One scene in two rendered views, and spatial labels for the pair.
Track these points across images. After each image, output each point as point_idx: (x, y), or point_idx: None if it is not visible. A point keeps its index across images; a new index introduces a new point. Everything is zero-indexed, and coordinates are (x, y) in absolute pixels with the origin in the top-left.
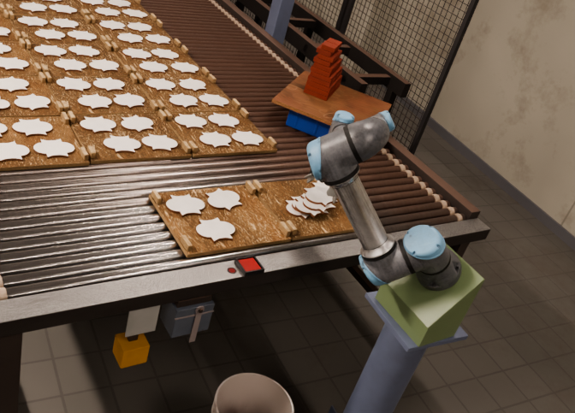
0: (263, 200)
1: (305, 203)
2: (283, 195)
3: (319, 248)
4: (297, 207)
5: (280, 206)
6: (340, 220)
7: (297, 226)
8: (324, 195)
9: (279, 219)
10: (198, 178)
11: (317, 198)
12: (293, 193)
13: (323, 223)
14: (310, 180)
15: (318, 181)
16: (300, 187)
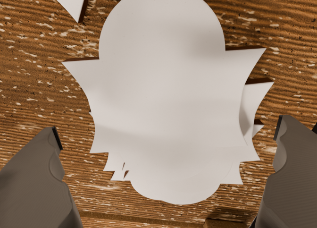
0: (91, 211)
1: (183, 189)
2: (73, 156)
3: None
4: (176, 204)
5: (127, 193)
6: (290, 50)
7: (220, 202)
8: (178, 92)
9: (176, 220)
10: None
11: (187, 151)
12: (67, 117)
13: (259, 130)
14: (59, 150)
15: None
16: (22, 60)
